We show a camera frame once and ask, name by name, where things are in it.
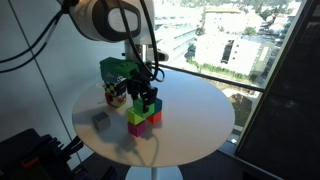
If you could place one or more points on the teal blue block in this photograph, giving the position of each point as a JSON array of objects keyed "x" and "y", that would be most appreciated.
[{"x": 157, "y": 105}]

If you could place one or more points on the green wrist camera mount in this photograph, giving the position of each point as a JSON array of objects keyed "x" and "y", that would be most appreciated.
[{"x": 113, "y": 66}]

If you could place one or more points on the black checkered middle cube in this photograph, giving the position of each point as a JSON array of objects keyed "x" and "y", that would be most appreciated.
[{"x": 115, "y": 89}]

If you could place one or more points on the white round table pedestal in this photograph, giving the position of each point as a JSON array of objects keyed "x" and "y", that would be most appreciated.
[{"x": 155, "y": 173}]

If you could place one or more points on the grey window handrail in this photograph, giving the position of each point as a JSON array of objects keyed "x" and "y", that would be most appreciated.
[{"x": 261, "y": 90}]

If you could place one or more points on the bright green block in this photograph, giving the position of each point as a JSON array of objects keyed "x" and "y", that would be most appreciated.
[{"x": 141, "y": 109}]

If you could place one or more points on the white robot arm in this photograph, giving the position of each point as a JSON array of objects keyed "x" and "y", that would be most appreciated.
[{"x": 120, "y": 20}]

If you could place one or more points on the yellow-green block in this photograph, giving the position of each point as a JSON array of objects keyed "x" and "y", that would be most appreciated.
[{"x": 132, "y": 117}]

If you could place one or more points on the orange block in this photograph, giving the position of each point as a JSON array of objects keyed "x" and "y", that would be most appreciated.
[{"x": 155, "y": 118}]

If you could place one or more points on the magenta block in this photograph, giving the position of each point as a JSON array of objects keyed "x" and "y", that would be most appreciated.
[{"x": 137, "y": 130}]

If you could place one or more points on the black equipment with orange clamp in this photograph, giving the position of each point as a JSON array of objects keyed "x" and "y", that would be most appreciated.
[{"x": 29, "y": 156}]

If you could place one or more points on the blue patterned top cube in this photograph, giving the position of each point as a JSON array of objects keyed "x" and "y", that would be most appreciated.
[{"x": 113, "y": 79}]

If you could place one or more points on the grey block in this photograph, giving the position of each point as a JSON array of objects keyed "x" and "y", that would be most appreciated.
[{"x": 101, "y": 121}]

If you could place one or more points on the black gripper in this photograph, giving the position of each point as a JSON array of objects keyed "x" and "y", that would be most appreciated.
[{"x": 139, "y": 85}]

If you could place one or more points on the orange red bottom cube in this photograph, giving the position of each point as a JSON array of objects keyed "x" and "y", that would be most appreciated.
[{"x": 115, "y": 101}]

